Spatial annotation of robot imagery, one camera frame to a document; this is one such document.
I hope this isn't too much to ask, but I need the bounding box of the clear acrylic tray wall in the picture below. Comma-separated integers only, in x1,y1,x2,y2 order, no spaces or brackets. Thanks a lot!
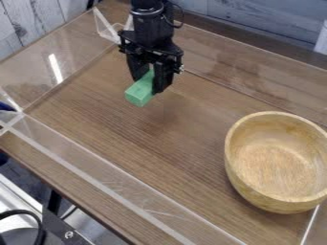
0,101,245,245

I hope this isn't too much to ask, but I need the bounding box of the light wooden bowl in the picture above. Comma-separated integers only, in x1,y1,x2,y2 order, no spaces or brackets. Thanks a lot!
223,111,327,214

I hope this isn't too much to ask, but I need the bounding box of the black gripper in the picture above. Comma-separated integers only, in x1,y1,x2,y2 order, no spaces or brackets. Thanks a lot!
118,9,184,95

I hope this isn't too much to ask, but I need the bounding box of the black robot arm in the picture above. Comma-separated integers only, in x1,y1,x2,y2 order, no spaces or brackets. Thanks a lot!
117,0,184,95

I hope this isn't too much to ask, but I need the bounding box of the black cable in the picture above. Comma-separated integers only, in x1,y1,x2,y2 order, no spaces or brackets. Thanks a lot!
0,210,48,245

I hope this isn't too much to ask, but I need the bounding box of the green rectangular block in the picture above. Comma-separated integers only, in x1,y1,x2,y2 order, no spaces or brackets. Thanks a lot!
124,70,155,107

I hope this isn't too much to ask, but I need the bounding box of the clear acrylic corner bracket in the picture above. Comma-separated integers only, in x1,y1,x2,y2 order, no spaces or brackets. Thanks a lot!
93,8,133,44

